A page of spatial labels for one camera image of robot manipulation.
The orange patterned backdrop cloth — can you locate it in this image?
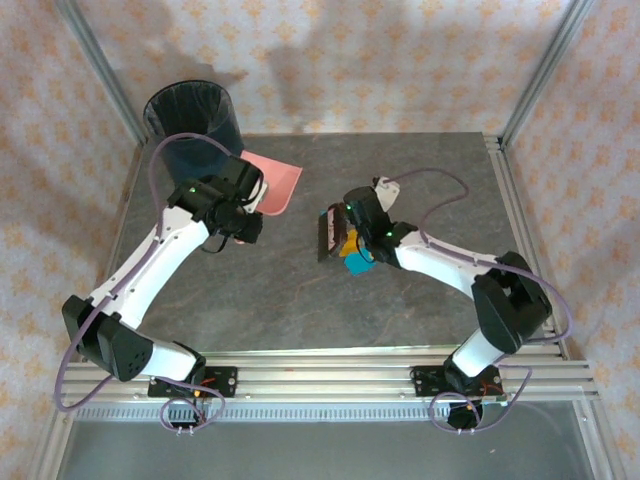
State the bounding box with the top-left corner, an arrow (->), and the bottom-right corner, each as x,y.
0,0 -> 640,480

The grey slotted cable duct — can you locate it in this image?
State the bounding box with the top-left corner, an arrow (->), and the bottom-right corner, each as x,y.
74,403 -> 591,425

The black plastic bin liner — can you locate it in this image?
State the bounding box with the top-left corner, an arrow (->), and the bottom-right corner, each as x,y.
143,79 -> 235,139

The aluminium frame post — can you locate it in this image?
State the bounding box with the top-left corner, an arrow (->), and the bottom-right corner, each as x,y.
53,0 -> 149,147
499,0 -> 594,146

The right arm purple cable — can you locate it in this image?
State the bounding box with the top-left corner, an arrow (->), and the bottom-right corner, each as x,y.
389,167 -> 575,435

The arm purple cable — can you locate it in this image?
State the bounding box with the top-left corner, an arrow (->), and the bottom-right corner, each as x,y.
389,167 -> 575,435
53,132 -> 239,436

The orange paper scrap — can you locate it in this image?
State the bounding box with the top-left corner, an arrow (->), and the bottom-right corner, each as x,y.
339,228 -> 366,259

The wide aluminium mounting rail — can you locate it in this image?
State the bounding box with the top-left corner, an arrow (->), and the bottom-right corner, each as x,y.
52,343 -> 599,404

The grey metal sheet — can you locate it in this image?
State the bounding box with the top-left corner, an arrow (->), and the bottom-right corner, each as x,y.
54,419 -> 601,480

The dark blue trash bin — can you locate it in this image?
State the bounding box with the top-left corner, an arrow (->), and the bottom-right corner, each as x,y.
143,79 -> 246,186

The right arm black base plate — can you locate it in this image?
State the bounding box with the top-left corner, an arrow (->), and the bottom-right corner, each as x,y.
409,364 -> 454,400

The cartoon face hand brush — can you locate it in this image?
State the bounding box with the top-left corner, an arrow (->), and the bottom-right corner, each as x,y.
316,206 -> 354,262

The pink plastic dustpan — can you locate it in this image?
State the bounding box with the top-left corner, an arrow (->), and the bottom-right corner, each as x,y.
232,151 -> 305,246

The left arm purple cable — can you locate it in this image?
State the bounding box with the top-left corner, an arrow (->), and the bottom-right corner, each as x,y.
53,132 -> 239,436

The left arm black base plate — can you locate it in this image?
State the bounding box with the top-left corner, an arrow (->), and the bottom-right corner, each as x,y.
147,366 -> 239,400

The black cable connector block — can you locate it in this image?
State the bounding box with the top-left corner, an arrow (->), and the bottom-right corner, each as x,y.
167,402 -> 206,429
447,403 -> 484,431

